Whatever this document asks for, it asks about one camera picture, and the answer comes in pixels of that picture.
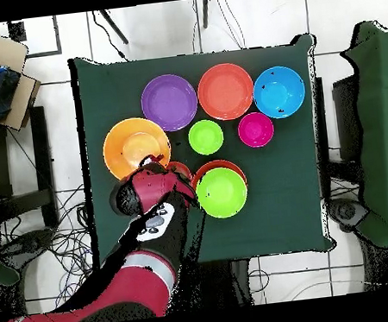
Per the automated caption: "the large red bowl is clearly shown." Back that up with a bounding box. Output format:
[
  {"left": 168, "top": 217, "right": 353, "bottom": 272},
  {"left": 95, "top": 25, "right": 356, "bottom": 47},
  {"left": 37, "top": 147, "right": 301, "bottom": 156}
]
[
  {"left": 188, "top": 156, "right": 249, "bottom": 195},
  {"left": 194, "top": 60, "right": 259, "bottom": 123}
]

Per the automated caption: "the large green bowl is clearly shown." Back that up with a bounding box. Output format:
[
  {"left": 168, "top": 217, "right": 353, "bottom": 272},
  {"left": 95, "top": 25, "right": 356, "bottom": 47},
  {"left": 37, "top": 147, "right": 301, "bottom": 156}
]
[{"left": 192, "top": 164, "right": 252, "bottom": 222}]

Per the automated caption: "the large orange bowl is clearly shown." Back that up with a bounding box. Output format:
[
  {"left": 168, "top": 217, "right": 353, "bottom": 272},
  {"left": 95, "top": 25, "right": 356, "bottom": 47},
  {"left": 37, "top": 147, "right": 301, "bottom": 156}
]
[{"left": 98, "top": 114, "right": 175, "bottom": 183}]

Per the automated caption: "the small red bowl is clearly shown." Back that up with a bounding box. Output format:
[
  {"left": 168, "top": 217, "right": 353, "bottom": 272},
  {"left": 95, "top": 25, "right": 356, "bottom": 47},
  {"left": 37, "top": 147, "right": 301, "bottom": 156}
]
[{"left": 166, "top": 159, "right": 195, "bottom": 186}]

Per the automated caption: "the small green bowl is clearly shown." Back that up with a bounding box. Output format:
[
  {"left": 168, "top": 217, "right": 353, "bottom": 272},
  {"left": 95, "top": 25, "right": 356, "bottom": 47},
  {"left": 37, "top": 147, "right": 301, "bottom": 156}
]
[{"left": 186, "top": 117, "right": 227, "bottom": 158}]

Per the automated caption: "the purple bowl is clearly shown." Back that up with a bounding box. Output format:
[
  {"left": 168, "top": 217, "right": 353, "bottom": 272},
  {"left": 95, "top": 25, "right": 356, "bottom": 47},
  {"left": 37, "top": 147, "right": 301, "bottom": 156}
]
[{"left": 138, "top": 71, "right": 202, "bottom": 136}]

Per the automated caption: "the pink bowl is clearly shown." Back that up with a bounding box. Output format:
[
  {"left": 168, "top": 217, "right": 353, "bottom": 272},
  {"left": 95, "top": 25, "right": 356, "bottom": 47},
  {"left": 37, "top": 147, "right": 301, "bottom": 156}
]
[{"left": 235, "top": 110, "right": 278, "bottom": 150}]

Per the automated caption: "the dark green table cloth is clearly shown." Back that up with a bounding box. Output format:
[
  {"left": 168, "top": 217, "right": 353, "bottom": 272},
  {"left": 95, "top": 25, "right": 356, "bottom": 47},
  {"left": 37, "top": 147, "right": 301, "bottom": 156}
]
[{"left": 67, "top": 29, "right": 340, "bottom": 279}]

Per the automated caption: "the blue bowl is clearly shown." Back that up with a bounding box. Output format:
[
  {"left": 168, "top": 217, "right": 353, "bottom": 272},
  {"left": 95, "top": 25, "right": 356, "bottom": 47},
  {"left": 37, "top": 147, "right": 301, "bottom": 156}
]
[{"left": 249, "top": 63, "right": 310, "bottom": 123}]

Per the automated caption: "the black tripod leg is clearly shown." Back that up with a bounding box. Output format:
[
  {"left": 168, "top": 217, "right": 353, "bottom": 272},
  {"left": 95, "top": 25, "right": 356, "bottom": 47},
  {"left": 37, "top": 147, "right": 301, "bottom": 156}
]
[
  {"left": 199, "top": 0, "right": 213, "bottom": 29},
  {"left": 98, "top": 6, "right": 129, "bottom": 48}
]

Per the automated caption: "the black box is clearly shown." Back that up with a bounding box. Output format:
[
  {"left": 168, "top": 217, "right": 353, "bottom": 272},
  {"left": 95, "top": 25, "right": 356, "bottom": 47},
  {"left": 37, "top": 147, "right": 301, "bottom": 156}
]
[{"left": 329, "top": 73, "right": 368, "bottom": 162}]

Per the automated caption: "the tangle of floor cables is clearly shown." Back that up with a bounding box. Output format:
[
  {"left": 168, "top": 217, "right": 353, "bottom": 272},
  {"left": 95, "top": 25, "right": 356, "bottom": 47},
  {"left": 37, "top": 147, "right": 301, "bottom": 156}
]
[{"left": 0, "top": 183, "right": 101, "bottom": 312}]

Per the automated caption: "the black stool frame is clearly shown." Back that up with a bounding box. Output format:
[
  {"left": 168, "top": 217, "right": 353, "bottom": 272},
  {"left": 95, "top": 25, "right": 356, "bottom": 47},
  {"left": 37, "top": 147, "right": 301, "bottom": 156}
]
[{"left": 0, "top": 105, "right": 59, "bottom": 232}]

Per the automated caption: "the black cable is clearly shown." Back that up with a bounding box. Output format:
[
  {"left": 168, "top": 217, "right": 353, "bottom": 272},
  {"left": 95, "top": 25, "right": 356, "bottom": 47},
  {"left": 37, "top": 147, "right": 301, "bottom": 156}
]
[{"left": 91, "top": 7, "right": 128, "bottom": 64}]

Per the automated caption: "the black floor frame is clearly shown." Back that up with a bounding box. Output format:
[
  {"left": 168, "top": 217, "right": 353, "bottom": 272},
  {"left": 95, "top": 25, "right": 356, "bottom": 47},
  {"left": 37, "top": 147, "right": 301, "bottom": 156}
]
[{"left": 6, "top": 14, "right": 64, "bottom": 62}]

